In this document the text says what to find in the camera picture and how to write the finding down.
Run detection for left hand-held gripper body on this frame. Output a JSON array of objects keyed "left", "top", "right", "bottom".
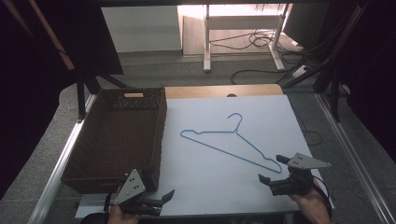
[{"left": 106, "top": 168, "right": 163, "bottom": 217}]

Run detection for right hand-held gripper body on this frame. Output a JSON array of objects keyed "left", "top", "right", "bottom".
[{"left": 268, "top": 152, "right": 332, "bottom": 197}]

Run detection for person's right hand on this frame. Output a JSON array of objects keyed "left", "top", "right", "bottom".
[{"left": 289, "top": 180, "right": 332, "bottom": 224}]

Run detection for person's left hand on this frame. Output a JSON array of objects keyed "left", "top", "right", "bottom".
[{"left": 106, "top": 203, "right": 148, "bottom": 224}]

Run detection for white paper sheet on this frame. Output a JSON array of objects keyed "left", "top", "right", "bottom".
[{"left": 75, "top": 94, "right": 336, "bottom": 219}]

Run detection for brown woven basket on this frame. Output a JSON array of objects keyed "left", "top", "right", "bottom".
[{"left": 61, "top": 87, "right": 168, "bottom": 194}]

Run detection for black metal stand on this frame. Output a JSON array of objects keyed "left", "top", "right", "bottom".
[
  {"left": 74, "top": 70, "right": 134, "bottom": 121},
  {"left": 329, "top": 63, "right": 343, "bottom": 123}
]

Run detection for white power strip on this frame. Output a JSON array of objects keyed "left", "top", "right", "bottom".
[{"left": 290, "top": 63, "right": 311, "bottom": 79}]

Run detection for white cabinet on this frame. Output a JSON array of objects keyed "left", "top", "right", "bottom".
[{"left": 101, "top": 5, "right": 183, "bottom": 53}]

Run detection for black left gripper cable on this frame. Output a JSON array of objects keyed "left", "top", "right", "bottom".
[{"left": 103, "top": 178, "right": 126, "bottom": 214}]

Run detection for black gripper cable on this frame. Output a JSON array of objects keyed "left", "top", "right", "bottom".
[
  {"left": 312, "top": 175, "right": 332, "bottom": 208},
  {"left": 103, "top": 178, "right": 126, "bottom": 214}
]

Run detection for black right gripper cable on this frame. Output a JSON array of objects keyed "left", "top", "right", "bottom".
[{"left": 312, "top": 175, "right": 332, "bottom": 208}]

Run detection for thin black looped cable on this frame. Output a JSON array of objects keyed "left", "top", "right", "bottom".
[{"left": 297, "top": 113, "right": 324, "bottom": 147}]

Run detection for blue wire clothes hanger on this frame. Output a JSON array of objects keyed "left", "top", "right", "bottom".
[{"left": 179, "top": 112, "right": 284, "bottom": 175}]

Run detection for aluminium rail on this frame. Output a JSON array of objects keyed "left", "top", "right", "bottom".
[
  {"left": 314, "top": 92, "right": 396, "bottom": 224},
  {"left": 35, "top": 92, "right": 98, "bottom": 224}
]

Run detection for long black floor cable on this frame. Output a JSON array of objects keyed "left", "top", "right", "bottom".
[{"left": 230, "top": 68, "right": 292, "bottom": 85}]

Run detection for tangled black floor cables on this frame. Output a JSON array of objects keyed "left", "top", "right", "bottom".
[{"left": 208, "top": 29, "right": 283, "bottom": 51}]

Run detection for white desk frame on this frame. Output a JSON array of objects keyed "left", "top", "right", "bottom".
[{"left": 203, "top": 4, "right": 291, "bottom": 74}]

